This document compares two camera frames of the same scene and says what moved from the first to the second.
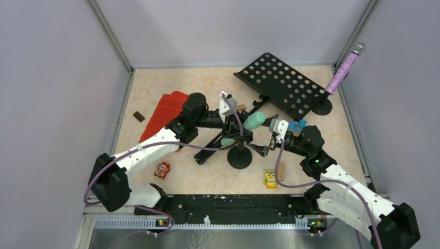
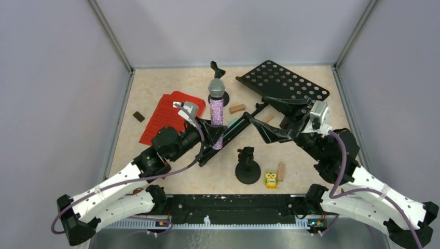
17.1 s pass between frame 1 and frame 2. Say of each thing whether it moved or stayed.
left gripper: moved
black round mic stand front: moved
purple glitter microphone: moved
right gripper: moved
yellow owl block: stayed
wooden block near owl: stayed
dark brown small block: stayed
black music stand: moved
